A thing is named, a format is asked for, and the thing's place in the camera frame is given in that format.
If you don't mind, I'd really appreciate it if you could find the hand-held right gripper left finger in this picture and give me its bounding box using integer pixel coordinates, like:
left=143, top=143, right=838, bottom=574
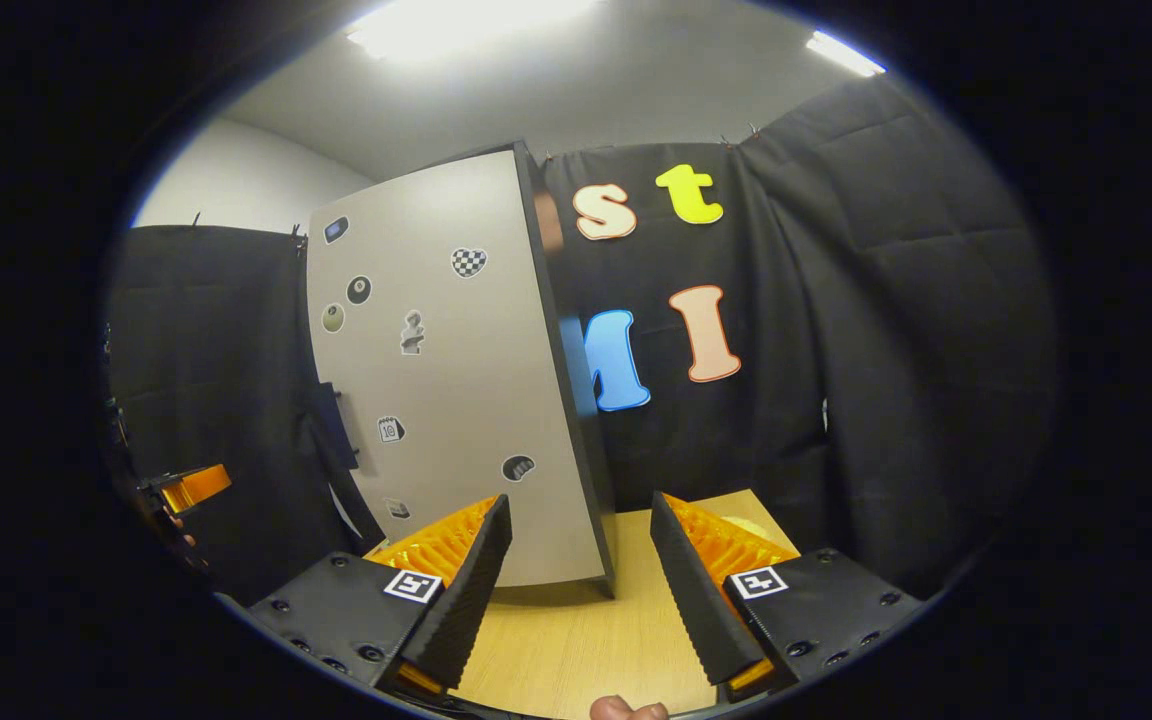
left=248, top=493, right=515, bottom=696

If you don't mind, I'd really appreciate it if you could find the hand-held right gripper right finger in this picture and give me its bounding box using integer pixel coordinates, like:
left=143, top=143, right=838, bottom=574
left=649, top=490, right=927, bottom=701

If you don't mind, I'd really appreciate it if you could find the light grey cabinet door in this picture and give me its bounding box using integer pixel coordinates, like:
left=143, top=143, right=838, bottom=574
left=306, top=148, right=609, bottom=589

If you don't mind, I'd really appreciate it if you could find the black backdrop cloth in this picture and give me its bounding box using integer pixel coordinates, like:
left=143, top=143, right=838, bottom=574
left=101, top=75, right=1062, bottom=606

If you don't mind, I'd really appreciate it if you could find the long ceiling light panel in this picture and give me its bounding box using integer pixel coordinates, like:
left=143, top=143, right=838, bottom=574
left=344, top=0, right=602, bottom=63

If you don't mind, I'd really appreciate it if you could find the narrow ceiling light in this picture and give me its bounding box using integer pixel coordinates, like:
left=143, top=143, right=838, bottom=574
left=804, top=30, right=887, bottom=79

